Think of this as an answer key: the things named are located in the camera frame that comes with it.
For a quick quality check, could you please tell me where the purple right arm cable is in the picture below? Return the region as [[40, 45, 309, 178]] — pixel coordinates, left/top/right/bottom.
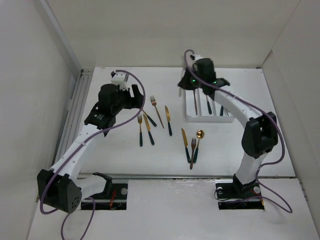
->
[[184, 49, 293, 215]]

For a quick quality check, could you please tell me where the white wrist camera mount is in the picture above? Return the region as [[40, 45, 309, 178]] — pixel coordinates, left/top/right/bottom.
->
[[189, 53, 204, 62], [111, 71, 129, 91]]

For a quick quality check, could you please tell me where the gold spoon green handle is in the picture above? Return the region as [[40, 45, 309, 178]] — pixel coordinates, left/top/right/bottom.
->
[[219, 106, 224, 117], [192, 129, 205, 164]]

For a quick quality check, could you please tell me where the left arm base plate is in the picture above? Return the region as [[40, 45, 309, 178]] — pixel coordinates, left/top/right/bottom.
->
[[90, 178, 128, 211]]

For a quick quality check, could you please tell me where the dark copper fork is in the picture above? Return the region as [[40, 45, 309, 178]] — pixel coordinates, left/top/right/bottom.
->
[[190, 137, 197, 170]]

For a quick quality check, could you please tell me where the gold fork green handle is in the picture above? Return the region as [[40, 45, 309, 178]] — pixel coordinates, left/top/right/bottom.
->
[[205, 95, 213, 115], [137, 114, 143, 147], [143, 110, 157, 127]]

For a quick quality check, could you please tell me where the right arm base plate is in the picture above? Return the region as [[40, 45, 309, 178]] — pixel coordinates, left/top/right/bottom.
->
[[214, 182, 265, 210]]

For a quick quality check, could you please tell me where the gold knife green handle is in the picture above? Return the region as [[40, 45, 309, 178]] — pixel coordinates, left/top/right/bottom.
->
[[143, 114, 155, 146], [164, 105, 173, 136], [181, 128, 191, 164]]

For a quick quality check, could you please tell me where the aluminium rail frame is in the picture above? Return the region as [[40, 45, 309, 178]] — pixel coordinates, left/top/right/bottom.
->
[[49, 68, 296, 181]]

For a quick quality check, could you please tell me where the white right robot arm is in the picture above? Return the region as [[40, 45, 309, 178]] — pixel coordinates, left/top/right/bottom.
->
[[178, 53, 284, 200]]

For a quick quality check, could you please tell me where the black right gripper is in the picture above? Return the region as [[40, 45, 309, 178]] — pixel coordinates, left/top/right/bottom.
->
[[177, 67, 205, 91]]

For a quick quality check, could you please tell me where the white divided cutlery tray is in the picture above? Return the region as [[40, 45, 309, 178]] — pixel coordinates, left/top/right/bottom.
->
[[184, 89, 235, 123]]

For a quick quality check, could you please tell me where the copper knife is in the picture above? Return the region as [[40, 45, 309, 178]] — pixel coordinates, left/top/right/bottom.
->
[[193, 89, 198, 116]]

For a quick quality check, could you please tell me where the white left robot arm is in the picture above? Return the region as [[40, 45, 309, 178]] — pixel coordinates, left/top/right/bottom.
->
[[37, 83, 146, 214]]

